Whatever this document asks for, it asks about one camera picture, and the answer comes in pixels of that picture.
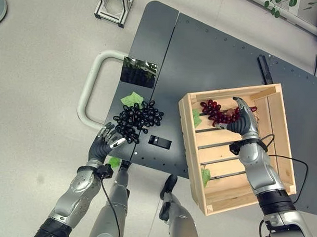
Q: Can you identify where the small black rectangular plate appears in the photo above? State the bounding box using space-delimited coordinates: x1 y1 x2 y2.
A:
147 135 172 150

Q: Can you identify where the loose green leaf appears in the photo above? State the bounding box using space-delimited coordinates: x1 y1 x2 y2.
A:
200 167 211 189

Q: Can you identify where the robot leg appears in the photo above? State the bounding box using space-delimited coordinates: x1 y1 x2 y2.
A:
158 173 203 237
87 159 132 237

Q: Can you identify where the white aluminium frame stand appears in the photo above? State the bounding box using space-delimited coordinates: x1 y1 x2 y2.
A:
93 0 136 29

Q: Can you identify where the wooden slatted crate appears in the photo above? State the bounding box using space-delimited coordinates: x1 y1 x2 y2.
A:
174 80 301 219

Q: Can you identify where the glossy black square plate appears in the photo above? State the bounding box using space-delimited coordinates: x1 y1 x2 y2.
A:
119 56 159 89

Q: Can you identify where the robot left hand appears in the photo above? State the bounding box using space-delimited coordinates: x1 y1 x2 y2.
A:
87 122 127 166

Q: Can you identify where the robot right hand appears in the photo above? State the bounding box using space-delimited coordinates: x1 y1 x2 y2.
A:
214 96 262 140

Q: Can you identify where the grey tubular table handle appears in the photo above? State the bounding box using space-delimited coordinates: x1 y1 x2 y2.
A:
76 48 129 129

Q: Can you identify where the dark grey metal table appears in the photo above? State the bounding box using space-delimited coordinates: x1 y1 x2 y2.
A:
99 0 317 216

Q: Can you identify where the robot left leg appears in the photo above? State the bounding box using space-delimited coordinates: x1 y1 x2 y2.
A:
87 159 132 237

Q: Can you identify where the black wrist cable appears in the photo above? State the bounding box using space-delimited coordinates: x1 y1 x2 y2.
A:
257 133 310 205
98 173 123 237

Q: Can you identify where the black bar on table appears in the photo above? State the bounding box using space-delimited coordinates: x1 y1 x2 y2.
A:
256 55 275 86

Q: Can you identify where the red grape bunch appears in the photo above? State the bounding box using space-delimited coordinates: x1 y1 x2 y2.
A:
191 98 259 129

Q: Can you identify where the green leaf plant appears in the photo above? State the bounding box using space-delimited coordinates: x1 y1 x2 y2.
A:
262 0 317 20

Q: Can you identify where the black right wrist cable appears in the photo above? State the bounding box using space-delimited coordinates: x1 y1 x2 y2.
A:
257 133 310 205

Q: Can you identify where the black grape bunch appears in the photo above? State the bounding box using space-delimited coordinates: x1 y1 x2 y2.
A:
112 91 166 146

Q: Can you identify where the robot right leg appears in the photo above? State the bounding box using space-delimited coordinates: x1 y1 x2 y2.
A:
158 173 203 237

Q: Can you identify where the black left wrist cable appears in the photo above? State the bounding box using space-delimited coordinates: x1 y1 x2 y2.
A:
98 173 123 237

